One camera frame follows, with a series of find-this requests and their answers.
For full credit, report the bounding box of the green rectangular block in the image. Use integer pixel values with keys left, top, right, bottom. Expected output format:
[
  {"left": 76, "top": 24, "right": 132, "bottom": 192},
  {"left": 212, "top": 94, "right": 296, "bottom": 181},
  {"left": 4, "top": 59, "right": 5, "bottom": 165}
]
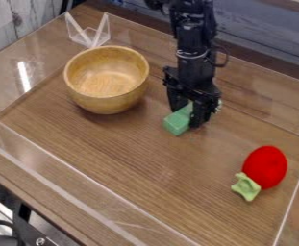
[{"left": 161, "top": 99, "right": 223, "bottom": 136}]

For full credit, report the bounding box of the black cable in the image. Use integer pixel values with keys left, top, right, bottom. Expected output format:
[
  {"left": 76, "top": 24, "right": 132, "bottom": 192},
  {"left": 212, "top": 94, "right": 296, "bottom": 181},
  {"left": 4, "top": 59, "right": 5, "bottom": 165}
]
[{"left": 0, "top": 219, "right": 28, "bottom": 246}]

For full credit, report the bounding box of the black metal table frame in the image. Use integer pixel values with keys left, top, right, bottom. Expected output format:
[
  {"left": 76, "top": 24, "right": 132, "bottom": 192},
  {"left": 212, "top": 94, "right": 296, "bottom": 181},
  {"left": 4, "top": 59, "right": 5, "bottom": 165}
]
[{"left": 12, "top": 198, "right": 72, "bottom": 246}]

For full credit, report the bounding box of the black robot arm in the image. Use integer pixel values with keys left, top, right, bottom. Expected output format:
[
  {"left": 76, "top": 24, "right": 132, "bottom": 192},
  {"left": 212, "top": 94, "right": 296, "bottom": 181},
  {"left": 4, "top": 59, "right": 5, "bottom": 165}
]
[{"left": 144, "top": 0, "right": 220, "bottom": 128}]

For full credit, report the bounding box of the red plush ball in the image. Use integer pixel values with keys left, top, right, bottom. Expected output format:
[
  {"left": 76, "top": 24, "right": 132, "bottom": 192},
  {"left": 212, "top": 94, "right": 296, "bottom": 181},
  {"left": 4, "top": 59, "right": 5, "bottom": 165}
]
[{"left": 242, "top": 146, "right": 287, "bottom": 189}]

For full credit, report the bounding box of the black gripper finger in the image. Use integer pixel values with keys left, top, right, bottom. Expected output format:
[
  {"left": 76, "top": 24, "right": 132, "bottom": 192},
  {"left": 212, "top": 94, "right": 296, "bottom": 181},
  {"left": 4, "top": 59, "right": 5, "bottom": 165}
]
[
  {"left": 189, "top": 97, "right": 219, "bottom": 128},
  {"left": 167, "top": 85, "right": 188, "bottom": 111}
]

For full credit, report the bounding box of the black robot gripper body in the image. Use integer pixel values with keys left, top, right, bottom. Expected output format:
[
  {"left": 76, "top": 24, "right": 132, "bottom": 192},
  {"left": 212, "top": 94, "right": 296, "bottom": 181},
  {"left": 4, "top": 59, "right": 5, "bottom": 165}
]
[{"left": 163, "top": 51, "right": 220, "bottom": 101}]

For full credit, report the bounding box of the brown wooden bowl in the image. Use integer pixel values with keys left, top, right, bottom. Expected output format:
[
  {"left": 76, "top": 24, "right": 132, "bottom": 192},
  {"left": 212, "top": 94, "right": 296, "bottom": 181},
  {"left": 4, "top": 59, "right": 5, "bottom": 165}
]
[{"left": 63, "top": 45, "right": 149, "bottom": 114}]

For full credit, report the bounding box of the small green plastic toy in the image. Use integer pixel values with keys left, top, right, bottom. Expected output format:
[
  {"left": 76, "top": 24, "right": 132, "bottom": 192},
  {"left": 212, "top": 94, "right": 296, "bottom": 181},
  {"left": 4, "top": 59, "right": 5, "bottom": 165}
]
[{"left": 231, "top": 172, "right": 260, "bottom": 202}]

